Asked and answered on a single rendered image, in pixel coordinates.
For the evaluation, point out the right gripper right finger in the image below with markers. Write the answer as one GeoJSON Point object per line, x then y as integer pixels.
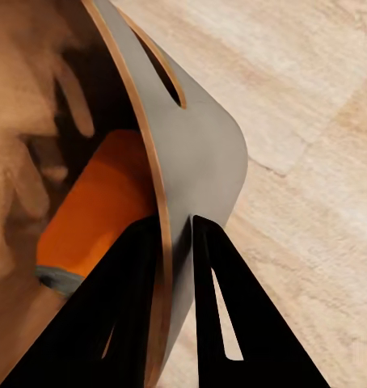
{"type": "Point", "coordinates": [272, 355]}

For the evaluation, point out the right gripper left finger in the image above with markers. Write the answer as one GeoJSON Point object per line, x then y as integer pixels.
{"type": "Point", "coordinates": [99, 338]}

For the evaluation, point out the trash can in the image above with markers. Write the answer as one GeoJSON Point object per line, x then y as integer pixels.
{"type": "Point", "coordinates": [71, 71]}

